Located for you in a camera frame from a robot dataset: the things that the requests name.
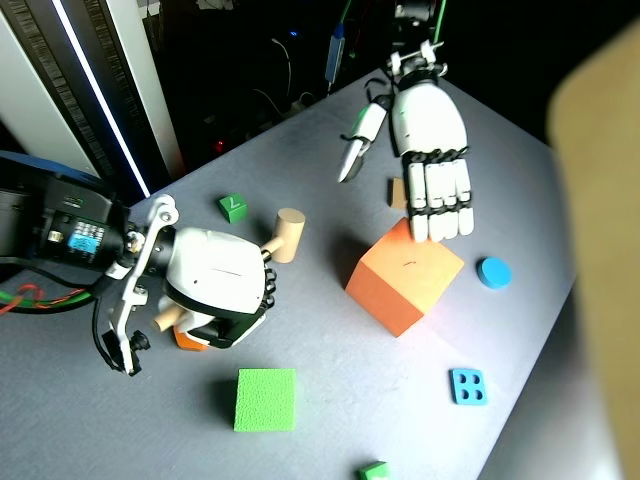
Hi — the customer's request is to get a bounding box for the tan wooden block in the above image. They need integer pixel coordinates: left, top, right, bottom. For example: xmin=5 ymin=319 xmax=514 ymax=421
xmin=388 ymin=178 xmax=409 ymax=210

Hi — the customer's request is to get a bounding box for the blue and white adapter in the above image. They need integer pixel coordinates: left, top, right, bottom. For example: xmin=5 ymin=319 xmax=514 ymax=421
xmin=324 ymin=22 xmax=346 ymax=84

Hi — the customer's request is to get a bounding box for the white cabinet panel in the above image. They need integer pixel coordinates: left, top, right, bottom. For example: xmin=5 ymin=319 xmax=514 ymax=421
xmin=0 ymin=0 xmax=186 ymax=199

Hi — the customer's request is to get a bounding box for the wooden mallet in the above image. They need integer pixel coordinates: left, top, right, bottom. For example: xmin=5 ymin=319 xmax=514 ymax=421
xmin=153 ymin=208 xmax=307 ymax=332

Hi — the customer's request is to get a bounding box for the blue round disc block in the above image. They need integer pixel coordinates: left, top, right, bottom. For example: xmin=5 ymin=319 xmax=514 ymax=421
xmin=475 ymin=257 xmax=513 ymax=290

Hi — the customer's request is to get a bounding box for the orange hexagon block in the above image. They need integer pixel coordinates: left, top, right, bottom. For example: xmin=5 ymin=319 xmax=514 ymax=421
xmin=174 ymin=327 xmax=211 ymax=353

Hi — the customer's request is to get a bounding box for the large green textured cube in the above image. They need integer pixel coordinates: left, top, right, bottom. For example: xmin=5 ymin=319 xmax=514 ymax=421
xmin=233 ymin=368 xmax=297 ymax=434

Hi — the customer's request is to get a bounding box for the small green letter cube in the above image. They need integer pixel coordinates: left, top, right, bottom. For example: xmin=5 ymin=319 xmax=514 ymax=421
xmin=217 ymin=193 xmax=249 ymax=224

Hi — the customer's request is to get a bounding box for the grey tablecloth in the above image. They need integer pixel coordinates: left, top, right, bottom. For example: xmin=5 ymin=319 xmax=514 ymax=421
xmin=0 ymin=67 xmax=581 ymax=480

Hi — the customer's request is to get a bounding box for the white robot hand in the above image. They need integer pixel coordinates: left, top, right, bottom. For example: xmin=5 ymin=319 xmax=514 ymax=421
xmin=337 ymin=79 xmax=475 ymax=245
xmin=158 ymin=227 xmax=279 ymax=351

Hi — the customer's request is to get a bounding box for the large orange cube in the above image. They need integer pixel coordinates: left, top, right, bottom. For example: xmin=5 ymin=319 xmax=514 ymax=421
xmin=344 ymin=217 xmax=465 ymax=339

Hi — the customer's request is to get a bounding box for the white cable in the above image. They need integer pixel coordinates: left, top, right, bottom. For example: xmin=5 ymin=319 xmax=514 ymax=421
xmin=272 ymin=37 xmax=293 ymax=101

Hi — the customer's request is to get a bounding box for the blue square four-hole block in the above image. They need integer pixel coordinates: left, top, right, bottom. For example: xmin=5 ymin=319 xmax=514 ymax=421
xmin=448 ymin=368 xmax=490 ymax=405

